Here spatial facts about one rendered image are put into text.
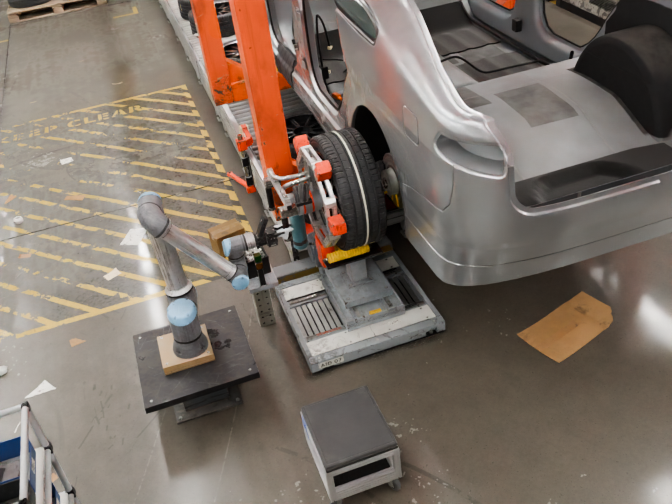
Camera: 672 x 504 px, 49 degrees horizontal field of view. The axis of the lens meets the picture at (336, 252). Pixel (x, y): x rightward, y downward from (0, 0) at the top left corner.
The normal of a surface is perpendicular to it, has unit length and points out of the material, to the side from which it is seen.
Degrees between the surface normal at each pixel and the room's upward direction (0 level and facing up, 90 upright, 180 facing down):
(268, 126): 90
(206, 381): 0
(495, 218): 89
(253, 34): 90
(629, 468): 0
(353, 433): 0
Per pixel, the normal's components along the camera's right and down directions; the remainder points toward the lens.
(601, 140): 0.00, -0.57
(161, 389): -0.11, -0.80
